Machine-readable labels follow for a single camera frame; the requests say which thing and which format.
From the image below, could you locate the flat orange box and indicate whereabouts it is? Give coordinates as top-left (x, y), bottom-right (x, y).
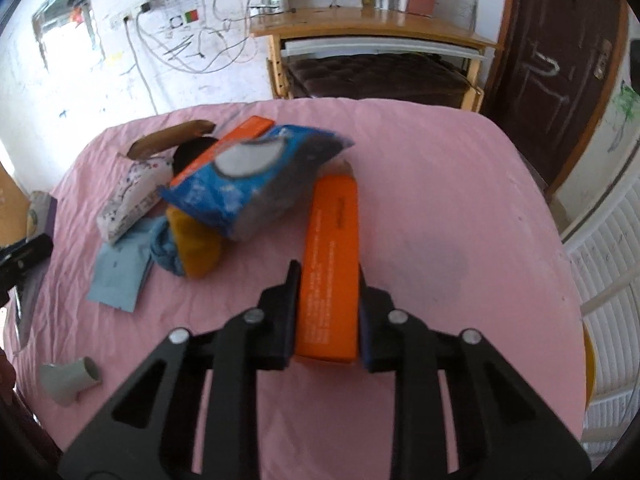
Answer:
top-left (170, 116), bottom-right (275, 186)

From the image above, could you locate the white pipe fitting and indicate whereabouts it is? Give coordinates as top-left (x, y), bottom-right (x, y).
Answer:
top-left (39, 356), bottom-right (102, 407)

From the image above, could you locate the floral tissue pack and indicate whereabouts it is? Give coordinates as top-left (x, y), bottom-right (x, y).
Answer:
top-left (96, 156), bottom-right (173, 245)

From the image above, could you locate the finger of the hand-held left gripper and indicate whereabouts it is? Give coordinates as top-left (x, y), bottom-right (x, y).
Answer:
top-left (0, 234), bottom-right (54, 306)

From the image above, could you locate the orange yellow round object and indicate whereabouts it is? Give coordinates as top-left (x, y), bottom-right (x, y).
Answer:
top-left (165, 205), bottom-right (223, 278)

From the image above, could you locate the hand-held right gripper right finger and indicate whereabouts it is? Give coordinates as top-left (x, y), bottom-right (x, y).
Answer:
top-left (357, 265), bottom-right (591, 480)

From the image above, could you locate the dark brown tufted ottoman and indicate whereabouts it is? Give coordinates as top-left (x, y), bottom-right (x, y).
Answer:
top-left (285, 55), bottom-right (473, 108)

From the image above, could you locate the blue cookie packet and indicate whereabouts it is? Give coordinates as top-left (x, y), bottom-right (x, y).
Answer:
top-left (159, 125), bottom-right (357, 243)

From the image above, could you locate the cork board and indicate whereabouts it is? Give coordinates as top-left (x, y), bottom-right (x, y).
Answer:
top-left (0, 165), bottom-right (32, 246)

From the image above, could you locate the black oval pouch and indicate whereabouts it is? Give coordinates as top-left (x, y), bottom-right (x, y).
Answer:
top-left (172, 137), bottom-right (221, 176)

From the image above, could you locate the dark brown door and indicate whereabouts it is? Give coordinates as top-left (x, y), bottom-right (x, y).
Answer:
top-left (482, 0), bottom-right (628, 196)

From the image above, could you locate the yellow round bin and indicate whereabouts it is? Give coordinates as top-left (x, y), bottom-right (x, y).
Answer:
top-left (582, 325), bottom-right (599, 396)

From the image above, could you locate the white radiator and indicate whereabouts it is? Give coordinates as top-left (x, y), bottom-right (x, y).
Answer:
top-left (560, 160), bottom-right (640, 461)

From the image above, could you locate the tangle of cables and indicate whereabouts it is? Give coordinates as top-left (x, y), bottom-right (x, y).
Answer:
top-left (135, 0), bottom-right (263, 75)

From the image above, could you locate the window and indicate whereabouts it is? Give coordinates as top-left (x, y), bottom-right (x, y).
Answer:
top-left (31, 0), bottom-right (98, 68)

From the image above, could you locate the crumpled blue cloth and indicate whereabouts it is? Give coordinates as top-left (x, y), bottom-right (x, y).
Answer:
top-left (149, 217), bottom-right (186, 276)

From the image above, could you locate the long power cable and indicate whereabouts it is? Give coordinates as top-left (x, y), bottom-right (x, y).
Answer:
top-left (122, 12), bottom-right (161, 116)

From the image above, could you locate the long orange box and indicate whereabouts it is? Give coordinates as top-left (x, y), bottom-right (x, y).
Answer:
top-left (295, 174), bottom-right (361, 365)

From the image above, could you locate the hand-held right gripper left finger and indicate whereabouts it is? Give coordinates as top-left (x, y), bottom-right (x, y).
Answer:
top-left (57, 259), bottom-right (303, 480)

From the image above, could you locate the wooden desk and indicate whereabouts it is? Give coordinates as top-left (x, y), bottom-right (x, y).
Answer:
top-left (250, 7), bottom-right (503, 113)

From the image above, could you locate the pink bedsheet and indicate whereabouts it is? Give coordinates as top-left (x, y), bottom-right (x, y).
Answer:
top-left (2, 99), bottom-right (588, 480)

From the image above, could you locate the light blue packet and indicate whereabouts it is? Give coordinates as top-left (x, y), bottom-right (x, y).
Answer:
top-left (87, 220), bottom-right (161, 313)

